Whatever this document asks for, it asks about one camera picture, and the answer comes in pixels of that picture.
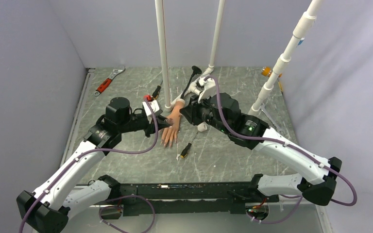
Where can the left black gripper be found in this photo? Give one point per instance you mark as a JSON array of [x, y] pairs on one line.
[[150, 128]]

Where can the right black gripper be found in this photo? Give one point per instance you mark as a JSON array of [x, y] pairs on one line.
[[192, 113]]

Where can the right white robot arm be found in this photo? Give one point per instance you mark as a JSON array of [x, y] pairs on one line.
[[314, 179]]

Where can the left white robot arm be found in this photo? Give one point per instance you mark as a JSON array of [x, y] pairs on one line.
[[50, 206]]

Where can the mannequin practice hand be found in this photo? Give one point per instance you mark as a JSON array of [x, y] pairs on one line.
[[169, 134]]

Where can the black yellow screwdriver far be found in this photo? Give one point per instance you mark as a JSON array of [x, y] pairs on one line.
[[157, 90]]

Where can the black yellow screwdriver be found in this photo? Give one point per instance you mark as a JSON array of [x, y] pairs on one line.
[[185, 151], [157, 90]]

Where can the black yellow screwdriver near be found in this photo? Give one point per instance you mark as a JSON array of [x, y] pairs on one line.
[[185, 151]]

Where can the red adjustable wrench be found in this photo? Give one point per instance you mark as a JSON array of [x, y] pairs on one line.
[[103, 86]]

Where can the orange yellow tool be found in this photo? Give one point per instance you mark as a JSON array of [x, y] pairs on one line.
[[267, 72]]

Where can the silver combination wrench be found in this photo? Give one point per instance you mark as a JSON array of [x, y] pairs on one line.
[[273, 122]]

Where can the white angled PVC pole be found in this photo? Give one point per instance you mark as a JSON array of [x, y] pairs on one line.
[[305, 22]]

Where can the green hose nozzle fitting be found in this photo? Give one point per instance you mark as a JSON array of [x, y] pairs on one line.
[[202, 127]]

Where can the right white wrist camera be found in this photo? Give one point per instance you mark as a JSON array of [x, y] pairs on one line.
[[209, 87]]

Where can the black suction mount stalk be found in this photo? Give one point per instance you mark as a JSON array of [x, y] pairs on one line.
[[195, 71]]

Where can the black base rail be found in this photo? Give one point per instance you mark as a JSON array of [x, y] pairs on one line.
[[181, 198]]

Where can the white PVC pipe frame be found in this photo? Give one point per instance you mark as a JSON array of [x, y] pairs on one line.
[[160, 19]]

